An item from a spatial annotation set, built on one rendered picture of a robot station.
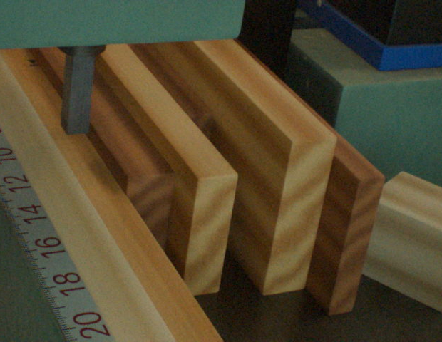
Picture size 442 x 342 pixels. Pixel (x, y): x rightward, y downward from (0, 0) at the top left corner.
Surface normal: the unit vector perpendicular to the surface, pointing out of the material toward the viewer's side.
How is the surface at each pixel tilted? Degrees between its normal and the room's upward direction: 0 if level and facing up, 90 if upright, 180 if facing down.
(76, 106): 90
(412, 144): 90
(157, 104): 0
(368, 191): 90
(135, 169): 0
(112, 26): 90
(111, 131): 0
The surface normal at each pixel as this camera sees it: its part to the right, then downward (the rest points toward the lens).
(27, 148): 0.14, -0.87
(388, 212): -0.57, 0.33
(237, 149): -0.90, 0.09
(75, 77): 0.41, 0.49
